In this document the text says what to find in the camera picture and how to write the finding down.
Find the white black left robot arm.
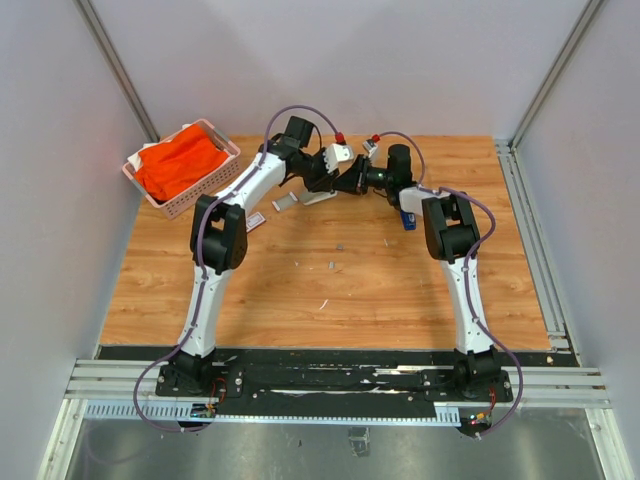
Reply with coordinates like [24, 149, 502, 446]
[156, 116, 337, 396]

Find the grey white stapler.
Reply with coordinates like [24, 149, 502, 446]
[299, 190, 337, 206]

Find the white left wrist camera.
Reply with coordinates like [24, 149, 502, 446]
[323, 143, 354, 174]

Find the pink plastic basket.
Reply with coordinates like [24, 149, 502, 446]
[122, 119, 240, 219]

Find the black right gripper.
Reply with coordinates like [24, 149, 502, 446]
[334, 156, 393, 196]

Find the left aluminium frame post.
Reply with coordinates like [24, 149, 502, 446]
[73, 0, 160, 141]

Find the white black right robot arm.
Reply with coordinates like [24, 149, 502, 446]
[334, 138, 501, 402]

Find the right aluminium frame post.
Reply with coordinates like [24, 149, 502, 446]
[508, 0, 608, 150]

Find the orange cloth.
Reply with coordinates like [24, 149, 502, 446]
[134, 124, 228, 202]

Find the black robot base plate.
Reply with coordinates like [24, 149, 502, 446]
[94, 344, 536, 417]

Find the aluminium frame post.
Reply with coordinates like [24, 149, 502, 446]
[508, 0, 608, 150]
[73, 0, 160, 141]

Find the grey slotted cable duct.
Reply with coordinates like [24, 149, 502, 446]
[85, 394, 461, 427]

